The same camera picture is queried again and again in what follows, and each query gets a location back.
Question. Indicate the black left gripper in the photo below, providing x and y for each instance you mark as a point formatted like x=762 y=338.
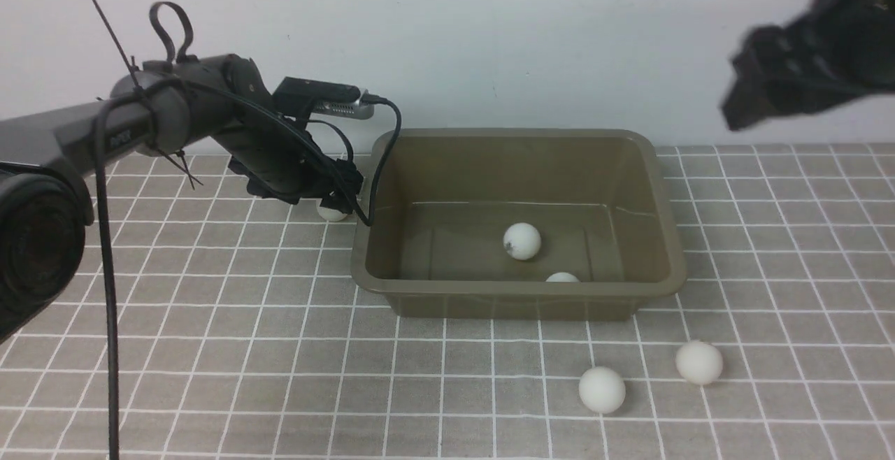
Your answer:
x=282 y=162

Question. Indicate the plain white ping-pong ball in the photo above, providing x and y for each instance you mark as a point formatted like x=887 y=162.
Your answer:
x=330 y=215

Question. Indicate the white ping-pong ball with logo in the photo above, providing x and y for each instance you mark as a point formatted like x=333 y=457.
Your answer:
x=522 y=241

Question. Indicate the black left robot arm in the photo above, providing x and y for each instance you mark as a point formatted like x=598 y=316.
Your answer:
x=161 y=109

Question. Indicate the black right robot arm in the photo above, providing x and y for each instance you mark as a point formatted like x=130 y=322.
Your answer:
x=833 y=53

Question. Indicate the olive plastic storage bin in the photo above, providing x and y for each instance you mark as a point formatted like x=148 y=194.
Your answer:
x=541 y=224

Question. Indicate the grey checked tablecloth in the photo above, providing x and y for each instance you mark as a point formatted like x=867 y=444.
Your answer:
x=242 y=335

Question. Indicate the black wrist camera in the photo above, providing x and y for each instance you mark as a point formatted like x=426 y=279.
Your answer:
x=298 y=98

